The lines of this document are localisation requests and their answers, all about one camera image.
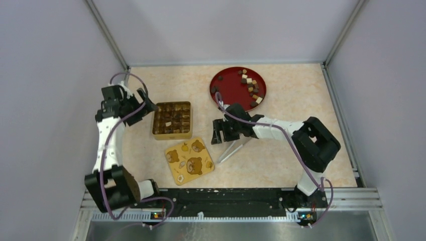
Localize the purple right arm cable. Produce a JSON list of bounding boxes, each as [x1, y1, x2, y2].
[[215, 91, 334, 229]]

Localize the red round tray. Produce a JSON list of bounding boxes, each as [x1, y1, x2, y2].
[[209, 67, 267, 111]]

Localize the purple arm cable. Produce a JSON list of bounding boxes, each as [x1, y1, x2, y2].
[[99, 72, 174, 229], [215, 91, 334, 229]]

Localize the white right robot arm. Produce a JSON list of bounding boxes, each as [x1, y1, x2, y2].
[[211, 103, 341, 207]]

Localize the gold chocolate box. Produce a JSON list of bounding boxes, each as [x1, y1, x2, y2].
[[152, 101, 193, 141]]

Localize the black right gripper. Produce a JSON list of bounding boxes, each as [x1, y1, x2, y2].
[[211, 117, 242, 145]]

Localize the steel serving tongs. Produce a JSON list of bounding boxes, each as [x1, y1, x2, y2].
[[216, 137, 251, 164]]

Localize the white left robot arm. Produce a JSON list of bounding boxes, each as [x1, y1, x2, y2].
[[84, 84, 161, 213]]

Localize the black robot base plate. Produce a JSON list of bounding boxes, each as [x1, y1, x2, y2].
[[136, 188, 328, 217]]

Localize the white cable duct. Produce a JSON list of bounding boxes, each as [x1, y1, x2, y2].
[[91, 211, 300, 223]]

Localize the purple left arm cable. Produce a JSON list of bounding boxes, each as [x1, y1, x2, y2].
[[99, 72, 174, 229]]

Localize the gold box lid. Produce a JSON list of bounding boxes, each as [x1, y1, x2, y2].
[[164, 137, 215, 186]]

